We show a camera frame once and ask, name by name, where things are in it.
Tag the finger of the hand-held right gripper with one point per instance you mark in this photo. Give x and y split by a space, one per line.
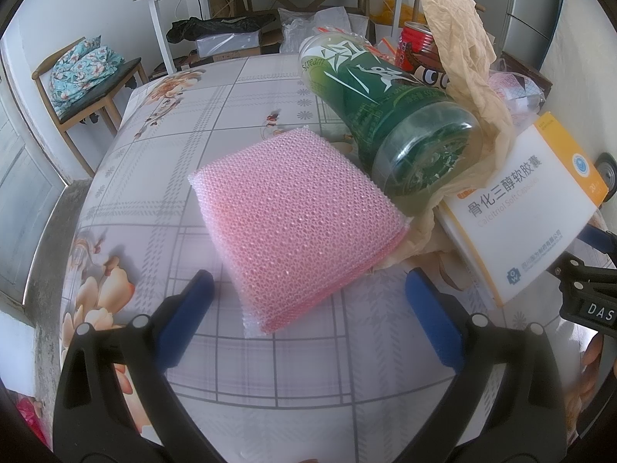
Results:
600 240

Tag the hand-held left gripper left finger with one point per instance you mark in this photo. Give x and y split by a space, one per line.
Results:
193 294

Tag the black bag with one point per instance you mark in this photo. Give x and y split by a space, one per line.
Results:
217 24

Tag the floral cushion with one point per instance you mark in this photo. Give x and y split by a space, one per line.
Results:
82 67

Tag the person's right hand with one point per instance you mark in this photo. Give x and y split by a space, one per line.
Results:
595 354

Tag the white table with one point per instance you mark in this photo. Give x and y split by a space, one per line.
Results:
156 14

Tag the yellow bag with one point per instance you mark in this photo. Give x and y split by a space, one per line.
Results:
393 12

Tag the brown paper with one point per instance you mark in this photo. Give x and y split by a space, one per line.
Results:
458 33

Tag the pink bubble wrap pouch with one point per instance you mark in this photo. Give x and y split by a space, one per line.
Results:
289 222

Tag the black round disc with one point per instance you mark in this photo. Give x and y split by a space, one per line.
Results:
608 171

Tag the white flat box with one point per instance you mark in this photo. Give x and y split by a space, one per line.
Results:
226 44

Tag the red drink can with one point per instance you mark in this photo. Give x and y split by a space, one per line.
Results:
417 43

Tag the green plastic bottle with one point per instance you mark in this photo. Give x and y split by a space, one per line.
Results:
385 106

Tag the white and orange medicine box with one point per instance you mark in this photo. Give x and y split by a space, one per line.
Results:
520 212

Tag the small cardboard box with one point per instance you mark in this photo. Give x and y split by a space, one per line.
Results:
224 7

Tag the wooden chair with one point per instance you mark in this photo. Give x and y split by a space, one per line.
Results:
113 72

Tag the grey refrigerator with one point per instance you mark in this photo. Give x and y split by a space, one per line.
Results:
530 9

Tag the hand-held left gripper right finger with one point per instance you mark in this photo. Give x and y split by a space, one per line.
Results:
434 313

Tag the white door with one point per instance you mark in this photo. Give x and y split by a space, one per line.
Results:
24 178

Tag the pink and white plastic bag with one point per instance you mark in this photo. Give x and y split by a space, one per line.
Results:
516 89

